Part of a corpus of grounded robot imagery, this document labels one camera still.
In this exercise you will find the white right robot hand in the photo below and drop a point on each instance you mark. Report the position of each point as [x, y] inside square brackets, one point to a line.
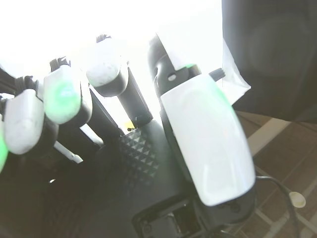
[208, 138]

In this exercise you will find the small white round cap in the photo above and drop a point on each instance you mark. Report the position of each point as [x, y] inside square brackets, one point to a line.
[297, 199]

